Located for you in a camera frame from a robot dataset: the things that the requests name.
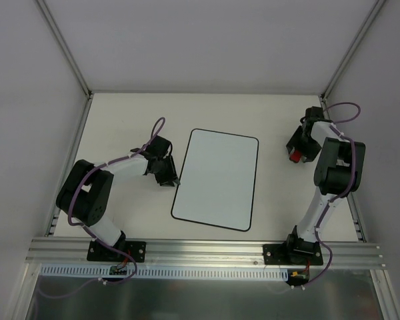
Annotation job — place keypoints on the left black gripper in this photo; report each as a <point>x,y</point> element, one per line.
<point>167,173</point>

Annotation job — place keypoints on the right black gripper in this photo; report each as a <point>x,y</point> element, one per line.
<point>300,146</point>

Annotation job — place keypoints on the red whiteboard eraser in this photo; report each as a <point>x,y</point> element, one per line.
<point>295,156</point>

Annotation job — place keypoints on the white whiteboard black rim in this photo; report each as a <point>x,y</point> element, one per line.
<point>217,182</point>

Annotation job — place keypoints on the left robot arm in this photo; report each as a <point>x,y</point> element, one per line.
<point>85,193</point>

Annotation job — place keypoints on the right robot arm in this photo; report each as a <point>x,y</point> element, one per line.
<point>338,173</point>

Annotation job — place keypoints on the right aluminium frame post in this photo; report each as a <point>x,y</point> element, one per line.
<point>353,47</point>

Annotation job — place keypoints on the aluminium frame post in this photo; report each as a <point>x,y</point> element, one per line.
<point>353,47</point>
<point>63,46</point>

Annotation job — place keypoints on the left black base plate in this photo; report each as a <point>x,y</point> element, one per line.
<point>99,253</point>

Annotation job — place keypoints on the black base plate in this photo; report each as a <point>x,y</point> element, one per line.
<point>282,254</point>
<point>99,253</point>

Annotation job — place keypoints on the aluminium mounting rail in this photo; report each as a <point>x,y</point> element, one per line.
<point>192,253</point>

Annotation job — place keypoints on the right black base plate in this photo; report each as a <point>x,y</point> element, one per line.
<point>282,254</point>

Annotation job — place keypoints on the white slotted cable duct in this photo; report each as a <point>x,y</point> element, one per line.
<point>165,272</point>

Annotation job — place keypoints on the left aluminium frame post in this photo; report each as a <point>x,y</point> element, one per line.
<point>63,46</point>

